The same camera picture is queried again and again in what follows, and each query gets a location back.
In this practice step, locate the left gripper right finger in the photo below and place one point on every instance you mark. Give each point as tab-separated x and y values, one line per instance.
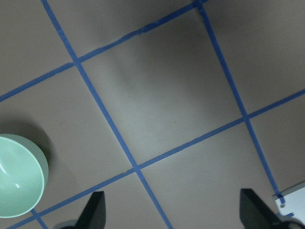
255	214

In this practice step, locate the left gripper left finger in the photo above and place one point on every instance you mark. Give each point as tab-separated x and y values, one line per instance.
93	215

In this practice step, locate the green bowl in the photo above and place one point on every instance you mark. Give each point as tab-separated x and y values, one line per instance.
24	174

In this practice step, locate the brown paper mat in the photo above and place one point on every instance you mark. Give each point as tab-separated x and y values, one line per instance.
168	106

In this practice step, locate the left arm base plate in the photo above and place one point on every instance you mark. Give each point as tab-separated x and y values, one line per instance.
294	205

